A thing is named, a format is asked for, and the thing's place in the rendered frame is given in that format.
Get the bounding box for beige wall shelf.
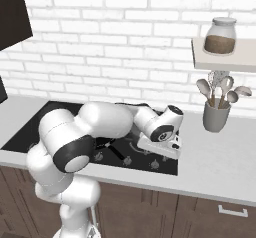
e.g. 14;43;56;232
191;36;256;74

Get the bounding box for grey utensil pot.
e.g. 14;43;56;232
202;98;232;134

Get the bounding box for dark range hood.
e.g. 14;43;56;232
0;0;34;52

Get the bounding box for small wooden spoon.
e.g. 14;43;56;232
225;90;240;110

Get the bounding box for glass jar with brown contents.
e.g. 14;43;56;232
202;16;238;57

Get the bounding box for large wooden spoon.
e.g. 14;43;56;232
195;78;215;108

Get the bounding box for black hob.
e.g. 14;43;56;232
1;99;180;177

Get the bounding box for wooden ladle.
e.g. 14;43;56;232
233;85;253;98

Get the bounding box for silver drawer handle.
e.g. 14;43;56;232
217;204;249;218

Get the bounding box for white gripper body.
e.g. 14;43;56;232
136;133;183;160

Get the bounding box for brown drawer front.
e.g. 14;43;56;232
171;195;256;238

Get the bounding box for metal whisk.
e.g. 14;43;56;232
207;70;222;100

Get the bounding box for slotted wooden spoon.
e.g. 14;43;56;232
218;75;235;110

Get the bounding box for brown cupboard door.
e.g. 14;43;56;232
0;165;62;238
91;181;180;238

